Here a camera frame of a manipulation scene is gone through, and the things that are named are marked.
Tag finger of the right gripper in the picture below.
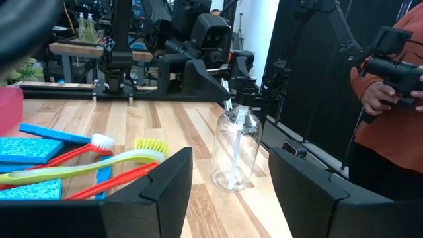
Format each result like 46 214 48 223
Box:
230 51 256 80
158 54 231 102

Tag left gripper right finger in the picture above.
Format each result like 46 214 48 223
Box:
268 147 423 238

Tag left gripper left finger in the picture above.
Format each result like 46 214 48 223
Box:
100 147 194 238

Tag clear pump bottle black top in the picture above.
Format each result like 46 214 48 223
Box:
210 75 264 192

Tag red brush white bristles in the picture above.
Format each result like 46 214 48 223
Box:
64 161 160 201
0 133 116 191

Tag green brush yellow bristles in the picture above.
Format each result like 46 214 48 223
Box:
0 138 170 186

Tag blue sponge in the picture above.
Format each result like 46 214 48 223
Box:
0 178 63 201
0 137 65 173
19 122 93 145

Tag silver aluminium bar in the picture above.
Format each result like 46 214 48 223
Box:
221 79 234 112

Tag person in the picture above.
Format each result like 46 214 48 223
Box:
343 0 423 201

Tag green soap bottle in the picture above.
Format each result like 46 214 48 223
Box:
85 13 96 43
77 11 86 42

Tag person's hand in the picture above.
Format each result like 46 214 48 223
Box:
409 65 423 112
360 81 401 116

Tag red plastic tray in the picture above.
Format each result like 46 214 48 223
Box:
0 86 24 136

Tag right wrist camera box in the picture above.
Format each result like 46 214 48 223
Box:
190 13 232 50

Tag small black table camera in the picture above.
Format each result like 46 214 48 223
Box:
281 140 309 158

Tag black aluminium table frame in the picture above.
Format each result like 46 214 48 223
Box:
19 81 350 179

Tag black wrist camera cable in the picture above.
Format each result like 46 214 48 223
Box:
0 0 63 75

